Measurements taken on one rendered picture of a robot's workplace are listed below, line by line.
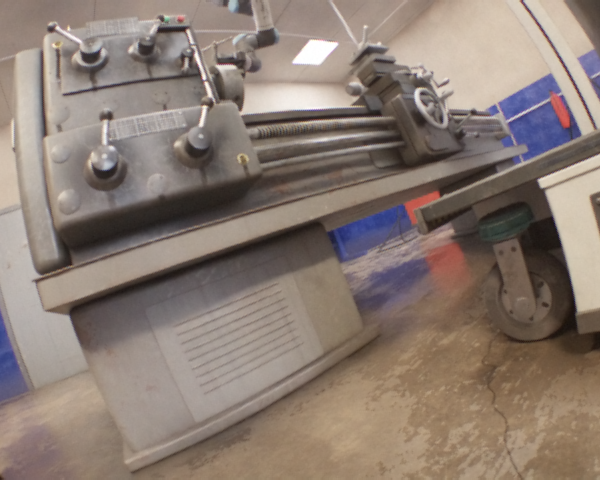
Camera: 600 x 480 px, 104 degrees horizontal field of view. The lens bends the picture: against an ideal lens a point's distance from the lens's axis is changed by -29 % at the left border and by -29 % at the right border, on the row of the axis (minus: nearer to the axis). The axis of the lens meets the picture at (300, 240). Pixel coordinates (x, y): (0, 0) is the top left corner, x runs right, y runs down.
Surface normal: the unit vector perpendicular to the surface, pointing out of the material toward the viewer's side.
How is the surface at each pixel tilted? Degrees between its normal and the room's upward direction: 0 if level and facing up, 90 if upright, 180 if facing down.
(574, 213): 90
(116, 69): 90
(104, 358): 90
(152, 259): 90
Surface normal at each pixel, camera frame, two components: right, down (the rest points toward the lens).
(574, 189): -0.76, 0.28
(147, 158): 0.49, -0.25
